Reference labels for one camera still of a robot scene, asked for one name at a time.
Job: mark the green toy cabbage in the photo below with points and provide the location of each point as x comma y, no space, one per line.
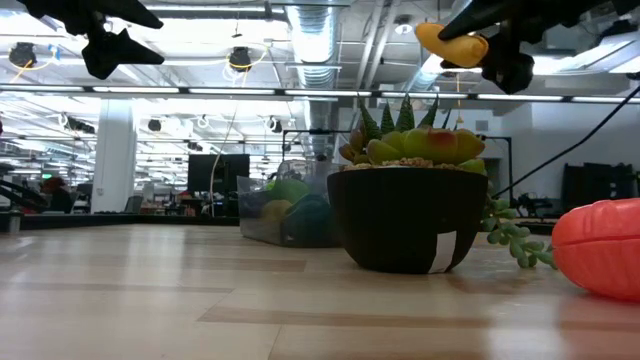
290,190

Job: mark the white building pillar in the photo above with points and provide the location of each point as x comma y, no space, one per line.
114,155

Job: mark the yellow toy lemon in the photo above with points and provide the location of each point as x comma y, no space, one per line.
275,210

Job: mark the green toy bell pepper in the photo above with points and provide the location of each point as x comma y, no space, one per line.
310,220

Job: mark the grey translucent plastic bin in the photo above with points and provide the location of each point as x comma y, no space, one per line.
260,230

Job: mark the black plant pot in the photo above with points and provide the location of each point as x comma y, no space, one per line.
405,215

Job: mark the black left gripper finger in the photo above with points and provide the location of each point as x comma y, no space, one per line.
85,12
115,52

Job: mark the yellow toy banana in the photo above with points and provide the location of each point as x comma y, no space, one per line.
457,47

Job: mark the black table edge frame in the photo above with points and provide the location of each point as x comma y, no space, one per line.
100,221

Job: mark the green succulent plant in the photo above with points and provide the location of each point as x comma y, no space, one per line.
425,145

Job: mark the black metal frame stand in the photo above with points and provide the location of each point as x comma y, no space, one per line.
507,165

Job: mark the person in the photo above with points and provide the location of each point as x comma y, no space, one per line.
56,197

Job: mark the black shelving unit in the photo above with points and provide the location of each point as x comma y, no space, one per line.
597,185

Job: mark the long ceiling light strip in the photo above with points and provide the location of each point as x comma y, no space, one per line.
325,93

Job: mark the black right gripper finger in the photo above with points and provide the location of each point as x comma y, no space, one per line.
505,17
510,65

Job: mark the orange ridged toy vegetable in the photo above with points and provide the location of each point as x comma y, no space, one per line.
600,250

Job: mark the black ceiling camera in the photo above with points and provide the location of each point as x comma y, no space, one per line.
240,57
22,54

